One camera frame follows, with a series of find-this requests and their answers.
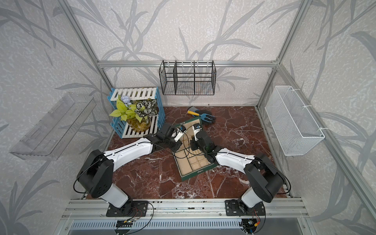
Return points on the black wire wall basket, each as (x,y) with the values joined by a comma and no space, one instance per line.
(188,78)

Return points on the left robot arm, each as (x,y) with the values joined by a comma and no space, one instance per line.
(96,174)

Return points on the green jewelry box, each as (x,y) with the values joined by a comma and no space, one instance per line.
(190,163)

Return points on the clear acrylic wall shelf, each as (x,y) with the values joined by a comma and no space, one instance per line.
(48,139)

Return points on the blue white picket plant stand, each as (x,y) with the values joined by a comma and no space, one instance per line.
(122,128)

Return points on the white mesh wall basket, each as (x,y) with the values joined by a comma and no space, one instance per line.
(293,124)

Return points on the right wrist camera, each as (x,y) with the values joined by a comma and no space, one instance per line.
(196,129)

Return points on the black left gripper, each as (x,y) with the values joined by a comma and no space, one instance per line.
(178,143)

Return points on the blue fork yellow handle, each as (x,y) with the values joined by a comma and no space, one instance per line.
(205,117)

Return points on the glass vase with artificial plants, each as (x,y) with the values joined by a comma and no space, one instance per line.
(136,113)

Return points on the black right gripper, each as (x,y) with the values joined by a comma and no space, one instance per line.
(192,144)

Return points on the black blue garden glove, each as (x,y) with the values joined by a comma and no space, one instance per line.
(194,109)

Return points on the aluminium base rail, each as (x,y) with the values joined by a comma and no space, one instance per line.
(282,216)

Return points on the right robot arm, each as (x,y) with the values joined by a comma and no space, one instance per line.
(264,178)

